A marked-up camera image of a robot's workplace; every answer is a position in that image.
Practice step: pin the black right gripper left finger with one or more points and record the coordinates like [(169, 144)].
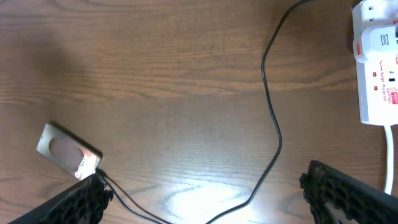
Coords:
[(82, 203)]

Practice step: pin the white charger plug adapter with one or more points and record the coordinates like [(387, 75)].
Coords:
[(375, 42)]

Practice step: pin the Galaxy S25 Ultra smartphone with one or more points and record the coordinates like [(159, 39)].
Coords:
[(68, 151)]

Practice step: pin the white power strip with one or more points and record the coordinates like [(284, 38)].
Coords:
[(377, 79)]

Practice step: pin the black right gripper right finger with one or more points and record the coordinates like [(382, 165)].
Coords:
[(335, 197)]

